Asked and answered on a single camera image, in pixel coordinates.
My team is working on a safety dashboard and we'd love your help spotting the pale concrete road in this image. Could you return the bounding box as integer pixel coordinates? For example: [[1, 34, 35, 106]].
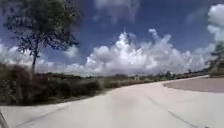
[[0, 75, 224, 128]]

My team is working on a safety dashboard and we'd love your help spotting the dry brown scrub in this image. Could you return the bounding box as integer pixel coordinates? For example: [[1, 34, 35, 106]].
[[0, 63, 209, 107]]

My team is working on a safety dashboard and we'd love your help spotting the tall thin tree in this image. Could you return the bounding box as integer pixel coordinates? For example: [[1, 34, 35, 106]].
[[2, 0, 81, 75]]

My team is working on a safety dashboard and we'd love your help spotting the grey gravel patch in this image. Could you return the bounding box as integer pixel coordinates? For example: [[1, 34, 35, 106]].
[[162, 76, 224, 94]]

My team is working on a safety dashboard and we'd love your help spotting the tree with dark foliage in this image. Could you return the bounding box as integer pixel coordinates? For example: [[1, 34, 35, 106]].
[[205, 41, 224, 78]]

